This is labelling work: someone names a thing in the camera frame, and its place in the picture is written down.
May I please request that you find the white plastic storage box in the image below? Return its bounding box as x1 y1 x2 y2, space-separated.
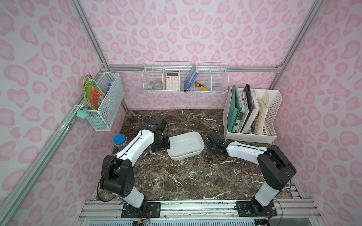
167 131 205 161

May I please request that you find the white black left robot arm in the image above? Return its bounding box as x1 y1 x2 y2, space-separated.
98 118 170 214

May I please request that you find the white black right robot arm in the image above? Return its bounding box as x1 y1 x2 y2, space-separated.
206 131 297 216

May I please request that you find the blue lidded jar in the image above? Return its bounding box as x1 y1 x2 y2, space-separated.
113 134 127 150

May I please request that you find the green folder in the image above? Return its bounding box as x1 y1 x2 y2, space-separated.
227 84 243 132

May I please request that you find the white desktop file organizer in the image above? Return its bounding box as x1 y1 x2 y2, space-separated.
222 89 282 144

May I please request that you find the pink white book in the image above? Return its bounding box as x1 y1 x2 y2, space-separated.
242 90 260 133

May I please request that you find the clear round glass dish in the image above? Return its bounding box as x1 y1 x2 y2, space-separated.
152 81 163 90

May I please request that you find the black notebook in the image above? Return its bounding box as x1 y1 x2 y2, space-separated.
240 84 254 133

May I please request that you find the beige woven fan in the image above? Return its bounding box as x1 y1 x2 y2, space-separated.
254 98 268 135

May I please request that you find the white mesh side basket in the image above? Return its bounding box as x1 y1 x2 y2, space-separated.
80 72 125 131

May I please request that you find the yellow utility knife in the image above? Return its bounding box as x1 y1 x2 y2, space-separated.
195 82 209 91

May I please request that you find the white orange calculator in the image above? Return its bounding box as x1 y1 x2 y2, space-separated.
166 71 180 90

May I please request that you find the blue book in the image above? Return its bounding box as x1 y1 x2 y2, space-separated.
184 63 199 91

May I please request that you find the green red snack bag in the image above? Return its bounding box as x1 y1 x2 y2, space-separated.
83 74 106 111

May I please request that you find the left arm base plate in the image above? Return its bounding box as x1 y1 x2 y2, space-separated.
120 202 161 218

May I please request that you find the white wire wall basket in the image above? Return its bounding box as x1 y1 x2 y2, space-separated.
142 61 229 93

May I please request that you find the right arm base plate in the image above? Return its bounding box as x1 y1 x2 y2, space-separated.
233 201 278 218

